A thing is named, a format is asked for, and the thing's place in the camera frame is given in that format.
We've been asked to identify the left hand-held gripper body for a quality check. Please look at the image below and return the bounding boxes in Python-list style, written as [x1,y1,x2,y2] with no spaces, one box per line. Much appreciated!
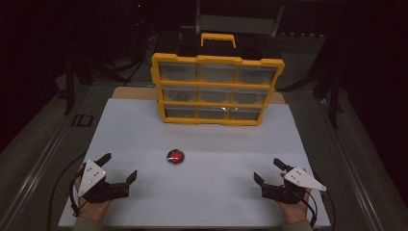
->
[77,159,131,204]

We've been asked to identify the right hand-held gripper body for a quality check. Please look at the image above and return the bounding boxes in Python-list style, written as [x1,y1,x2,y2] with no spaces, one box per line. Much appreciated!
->
[261,167,327,205]

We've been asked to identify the red round button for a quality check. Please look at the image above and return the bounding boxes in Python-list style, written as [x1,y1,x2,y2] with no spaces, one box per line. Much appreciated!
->
[166,148,186,166]

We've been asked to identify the yellow organizer cabinet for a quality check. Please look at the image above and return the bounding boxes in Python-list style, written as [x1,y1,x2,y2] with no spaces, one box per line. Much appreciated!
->
[150,32,286,127]

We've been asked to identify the clear plastic drawer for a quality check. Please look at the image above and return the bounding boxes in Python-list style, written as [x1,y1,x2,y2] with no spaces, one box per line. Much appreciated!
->
[198,63,239,84]

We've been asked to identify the person's left hand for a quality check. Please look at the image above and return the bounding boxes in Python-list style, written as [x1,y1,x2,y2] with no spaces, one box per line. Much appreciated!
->
[74,164,112,222]

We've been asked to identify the person's right hand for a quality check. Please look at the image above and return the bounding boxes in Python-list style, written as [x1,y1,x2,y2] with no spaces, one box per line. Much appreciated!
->
[276,190,313,224]

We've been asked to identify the white table sheet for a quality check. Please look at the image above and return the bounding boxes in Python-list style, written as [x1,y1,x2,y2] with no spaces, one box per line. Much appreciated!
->
[58,97,331,229]

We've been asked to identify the black tripod stand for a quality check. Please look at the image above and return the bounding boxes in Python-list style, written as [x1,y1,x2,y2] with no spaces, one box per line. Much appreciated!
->
[277,32,345,129]
[62,47,145,116]

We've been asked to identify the grid of clear drawers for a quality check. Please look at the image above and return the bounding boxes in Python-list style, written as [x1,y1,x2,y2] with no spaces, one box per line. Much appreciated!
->
[158,62,277,122]

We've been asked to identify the grey metal stand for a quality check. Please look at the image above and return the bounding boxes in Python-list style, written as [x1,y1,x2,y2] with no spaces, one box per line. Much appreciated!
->
[194,0,285,39]

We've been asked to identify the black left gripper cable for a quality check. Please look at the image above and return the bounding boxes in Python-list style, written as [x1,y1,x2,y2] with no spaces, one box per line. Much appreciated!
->
[47,153,88,231]

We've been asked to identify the aluminium rail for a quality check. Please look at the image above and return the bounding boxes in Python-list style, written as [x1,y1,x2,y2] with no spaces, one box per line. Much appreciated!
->
[0,86,94,231]
[317,92,386,231]

